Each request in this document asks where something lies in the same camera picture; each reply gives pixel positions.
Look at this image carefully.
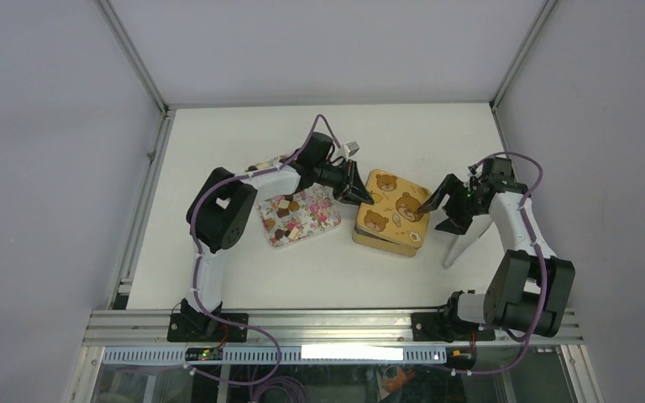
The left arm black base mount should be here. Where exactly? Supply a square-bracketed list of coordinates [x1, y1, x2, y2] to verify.
[166, 299, 249, 343]

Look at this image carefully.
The white rectangular chocolate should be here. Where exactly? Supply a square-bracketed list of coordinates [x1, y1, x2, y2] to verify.
[286, 227, 300, 242]

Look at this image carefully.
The gold square tin box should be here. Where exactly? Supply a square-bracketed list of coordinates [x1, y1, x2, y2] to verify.
[352, 226, 417, 257]

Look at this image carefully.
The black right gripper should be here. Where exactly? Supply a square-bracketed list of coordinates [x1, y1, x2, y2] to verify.
[417, 173, 485, 234]

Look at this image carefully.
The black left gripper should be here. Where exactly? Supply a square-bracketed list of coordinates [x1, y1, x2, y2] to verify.
[313, 160, 373, 207]

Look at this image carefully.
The white slotted cable duct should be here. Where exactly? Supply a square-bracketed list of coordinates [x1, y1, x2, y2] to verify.
[102, 344, 447, 366]

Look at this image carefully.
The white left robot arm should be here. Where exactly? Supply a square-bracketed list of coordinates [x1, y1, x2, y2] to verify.
[181, 132, 373, 341]

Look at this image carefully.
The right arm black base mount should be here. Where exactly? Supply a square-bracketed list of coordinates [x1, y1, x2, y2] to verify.
[411, 290, 496, 343]

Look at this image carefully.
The floral rectangular tray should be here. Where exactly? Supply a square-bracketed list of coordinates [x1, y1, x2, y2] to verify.
[245, 159, 341, 248]

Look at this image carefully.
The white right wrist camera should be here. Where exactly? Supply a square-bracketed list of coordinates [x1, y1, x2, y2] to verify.
[469, 164, 482, 178]

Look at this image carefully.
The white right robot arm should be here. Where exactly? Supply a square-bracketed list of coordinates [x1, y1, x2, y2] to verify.
[417, 152, 575, 341]

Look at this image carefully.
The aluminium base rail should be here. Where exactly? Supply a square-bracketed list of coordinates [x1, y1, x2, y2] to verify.
[83, 307, 585, 347]

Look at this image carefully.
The silver square tin lid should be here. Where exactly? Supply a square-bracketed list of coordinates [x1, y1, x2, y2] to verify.
[355, 169, 431, 251]

